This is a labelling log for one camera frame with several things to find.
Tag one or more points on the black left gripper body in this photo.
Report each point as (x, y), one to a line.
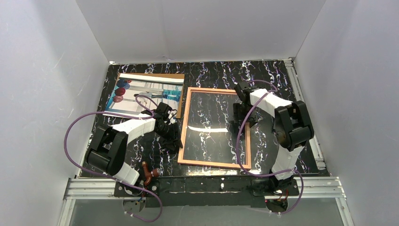
(170, 133)

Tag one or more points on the aluminium rail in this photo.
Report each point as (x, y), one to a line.
(314, 143)
(103, 189)

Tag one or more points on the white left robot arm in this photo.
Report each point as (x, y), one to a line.
(108, 147)

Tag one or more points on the aluminium front rail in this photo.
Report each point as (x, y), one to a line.
(103, 189)

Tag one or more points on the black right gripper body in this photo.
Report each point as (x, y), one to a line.
(240, 114)

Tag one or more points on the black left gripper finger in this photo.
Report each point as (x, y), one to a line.
(168, 145)
(177, 139)

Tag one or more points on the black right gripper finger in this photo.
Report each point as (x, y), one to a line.
(251, 121)
(235, 123)

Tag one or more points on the brown backing board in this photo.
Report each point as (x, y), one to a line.
(179, 103)

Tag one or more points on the aluminium right side rail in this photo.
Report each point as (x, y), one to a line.
(314, 143)

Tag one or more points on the copper pipe fitting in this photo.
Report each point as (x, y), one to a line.
(149, 174)

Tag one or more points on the printed photo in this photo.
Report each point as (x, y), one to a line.
(140, 93)

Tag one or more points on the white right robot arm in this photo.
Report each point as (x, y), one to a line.
(292, 125)

